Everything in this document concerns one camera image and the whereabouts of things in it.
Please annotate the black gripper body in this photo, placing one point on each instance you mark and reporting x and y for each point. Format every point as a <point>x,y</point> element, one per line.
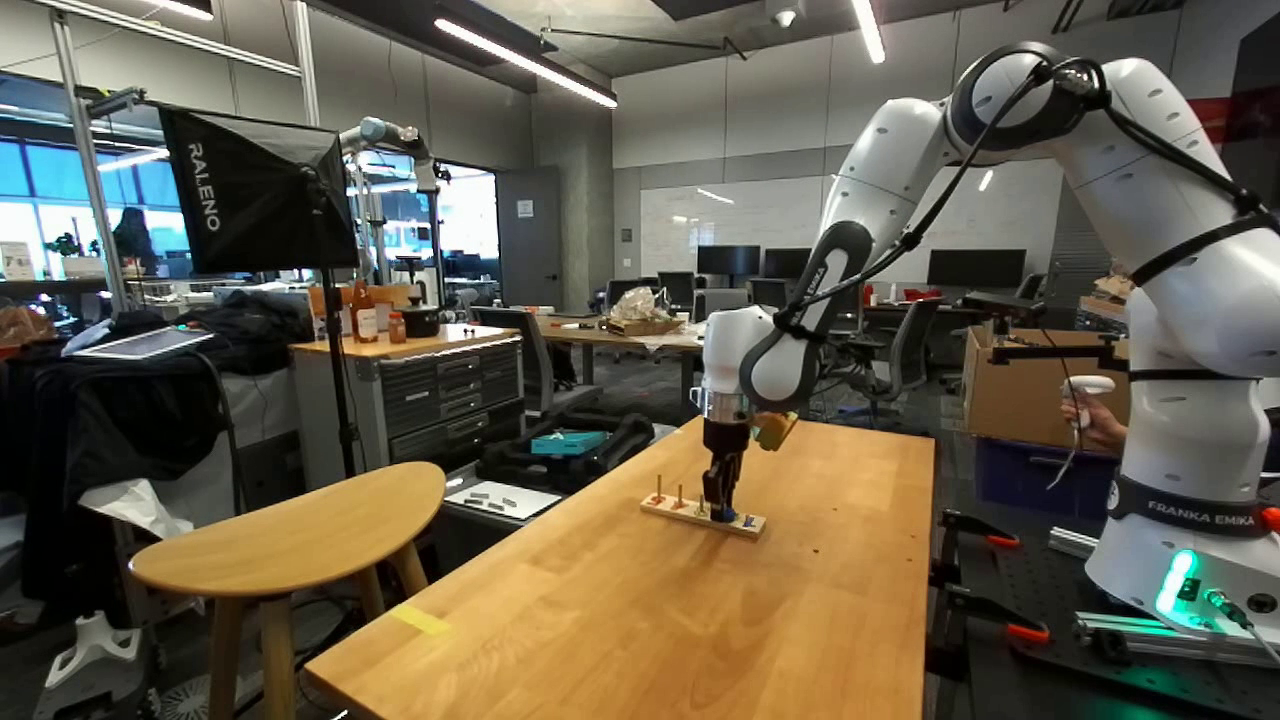
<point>727,443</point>

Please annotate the white handheld controller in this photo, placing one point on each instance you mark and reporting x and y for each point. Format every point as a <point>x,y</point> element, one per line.
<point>1085,387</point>

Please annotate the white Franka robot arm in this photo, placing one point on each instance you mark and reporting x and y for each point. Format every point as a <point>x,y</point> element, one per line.
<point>1187,335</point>

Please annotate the small wooden peg board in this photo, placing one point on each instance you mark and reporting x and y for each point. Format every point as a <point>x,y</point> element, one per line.
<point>673,509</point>

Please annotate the person's hand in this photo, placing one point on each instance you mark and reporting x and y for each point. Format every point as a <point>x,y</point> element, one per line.
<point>1104,426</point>

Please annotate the crumpled beige bag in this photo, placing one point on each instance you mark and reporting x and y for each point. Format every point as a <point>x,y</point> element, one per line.
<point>643,308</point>

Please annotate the black bag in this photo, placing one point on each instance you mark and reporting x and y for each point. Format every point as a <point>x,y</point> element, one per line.
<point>561,463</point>

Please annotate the long wooden desk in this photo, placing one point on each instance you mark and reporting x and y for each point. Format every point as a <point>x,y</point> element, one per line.
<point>600,335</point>

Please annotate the dark office chair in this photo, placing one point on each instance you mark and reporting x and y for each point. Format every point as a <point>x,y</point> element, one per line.
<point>907,351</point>

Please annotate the grey drawer cabinet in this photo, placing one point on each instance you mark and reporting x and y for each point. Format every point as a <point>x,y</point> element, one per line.
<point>443,395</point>

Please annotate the blue storage bin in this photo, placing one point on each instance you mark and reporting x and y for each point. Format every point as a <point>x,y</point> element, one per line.
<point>1025,477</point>

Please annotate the brown cardboard box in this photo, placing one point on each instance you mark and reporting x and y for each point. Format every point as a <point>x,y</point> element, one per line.
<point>1023,395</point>

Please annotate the wide black computer monitor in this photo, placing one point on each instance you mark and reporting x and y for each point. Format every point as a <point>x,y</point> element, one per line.
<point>979,271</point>

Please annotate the yellow tape strip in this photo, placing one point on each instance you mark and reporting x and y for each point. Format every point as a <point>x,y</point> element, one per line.
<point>423,623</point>

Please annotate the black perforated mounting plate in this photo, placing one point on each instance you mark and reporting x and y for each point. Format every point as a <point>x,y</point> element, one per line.
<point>1042,682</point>

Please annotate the black light stand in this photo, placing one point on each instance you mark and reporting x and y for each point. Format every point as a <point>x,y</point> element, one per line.
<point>343,387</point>

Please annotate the rounded wooden stool table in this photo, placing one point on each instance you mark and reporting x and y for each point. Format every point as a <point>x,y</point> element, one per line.
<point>294,533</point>

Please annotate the black softbox light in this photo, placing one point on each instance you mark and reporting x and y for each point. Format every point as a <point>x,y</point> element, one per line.
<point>254,201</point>

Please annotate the black hanging clothes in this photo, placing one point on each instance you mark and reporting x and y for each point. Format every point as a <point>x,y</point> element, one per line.
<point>113,426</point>

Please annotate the white floor stand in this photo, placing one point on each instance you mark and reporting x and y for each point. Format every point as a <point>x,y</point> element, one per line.
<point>91,663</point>

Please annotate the silver stand pole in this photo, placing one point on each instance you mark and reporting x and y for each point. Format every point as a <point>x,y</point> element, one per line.
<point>85,174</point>

